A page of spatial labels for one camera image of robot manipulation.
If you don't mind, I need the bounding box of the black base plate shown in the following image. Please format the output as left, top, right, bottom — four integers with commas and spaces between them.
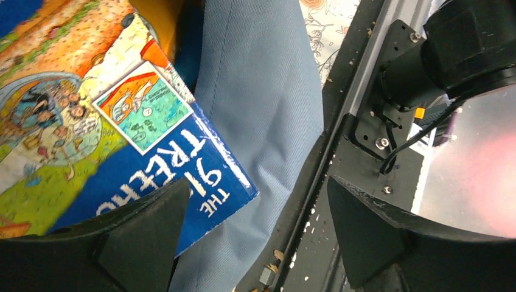
236, 1, 432, 291

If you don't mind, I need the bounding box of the blue-grey student backpack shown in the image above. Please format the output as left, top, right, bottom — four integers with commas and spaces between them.
170, 1, 324, 291

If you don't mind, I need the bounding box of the blue treehouse book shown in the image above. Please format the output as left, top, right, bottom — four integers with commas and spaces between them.
1, 1, 258, 254

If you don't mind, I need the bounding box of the floral table mat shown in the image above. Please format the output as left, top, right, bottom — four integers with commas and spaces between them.
299, 0, 360, 85

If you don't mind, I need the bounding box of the orange picture book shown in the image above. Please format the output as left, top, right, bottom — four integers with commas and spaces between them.
130, 0, 185, 61

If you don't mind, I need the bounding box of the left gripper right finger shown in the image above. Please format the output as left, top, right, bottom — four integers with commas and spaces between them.
327, 176, 515, 291

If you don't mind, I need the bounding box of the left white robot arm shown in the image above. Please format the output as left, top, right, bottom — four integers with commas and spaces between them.
1, 1, 515, 291

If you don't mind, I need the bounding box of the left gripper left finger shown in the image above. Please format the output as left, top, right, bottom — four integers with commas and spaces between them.
1, 179, 190, 291

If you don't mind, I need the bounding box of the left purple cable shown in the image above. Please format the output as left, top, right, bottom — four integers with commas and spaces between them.
441, 106, 464, 146

